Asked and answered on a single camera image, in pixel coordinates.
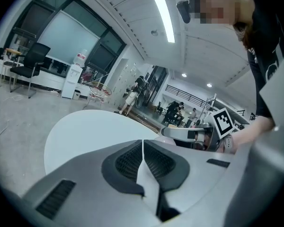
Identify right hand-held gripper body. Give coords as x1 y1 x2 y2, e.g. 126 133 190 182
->
193 107 235 152

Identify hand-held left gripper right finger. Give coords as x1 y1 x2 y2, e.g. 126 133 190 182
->
143 139 238 214

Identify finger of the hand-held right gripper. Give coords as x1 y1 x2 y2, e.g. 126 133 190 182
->
160 126 200 142

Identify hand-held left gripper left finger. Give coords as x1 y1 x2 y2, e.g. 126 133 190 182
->
22 139 162 227

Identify person's right forearm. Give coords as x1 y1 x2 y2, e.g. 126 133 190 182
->
223 116 276 155

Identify pink round object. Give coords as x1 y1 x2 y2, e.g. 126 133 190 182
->
153 136 177 147

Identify black railing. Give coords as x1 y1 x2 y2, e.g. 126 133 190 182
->
165 84 212 106

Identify black double door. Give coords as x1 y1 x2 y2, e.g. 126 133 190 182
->
144 66 168 106

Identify white lockers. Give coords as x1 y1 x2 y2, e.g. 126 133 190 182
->
106 58 138 109

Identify white water dispenser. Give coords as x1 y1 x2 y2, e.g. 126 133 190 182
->
61 63 84 100

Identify person's black t-shirt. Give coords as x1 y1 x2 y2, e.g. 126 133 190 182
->
247 0 284 119

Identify clear water bottle red label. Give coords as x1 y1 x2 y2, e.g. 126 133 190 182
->
72 49 89 68

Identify person's head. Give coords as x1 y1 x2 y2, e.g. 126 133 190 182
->
193 0 255 26

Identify long ceiling light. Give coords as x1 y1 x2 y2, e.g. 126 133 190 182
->
153 0 176 44

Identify black office chair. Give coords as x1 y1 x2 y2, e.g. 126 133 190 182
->
9 42 52 99

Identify large black-framed window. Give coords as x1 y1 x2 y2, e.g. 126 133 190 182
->
10 0 128 74

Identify small wooden side table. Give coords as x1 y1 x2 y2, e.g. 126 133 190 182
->
0 47 22 87

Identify metal frame stand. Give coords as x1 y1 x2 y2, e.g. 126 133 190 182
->
196 93 219 128

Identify round wire basket stand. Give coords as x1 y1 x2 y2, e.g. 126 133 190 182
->
82 80 113 110

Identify white floor cable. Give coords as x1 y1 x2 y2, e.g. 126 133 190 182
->
0 94 23 140

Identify low white wall cabinet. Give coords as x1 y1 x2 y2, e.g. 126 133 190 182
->
0 57 65 91

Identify black head-worn camera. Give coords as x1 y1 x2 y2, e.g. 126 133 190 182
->
176 0 193 24

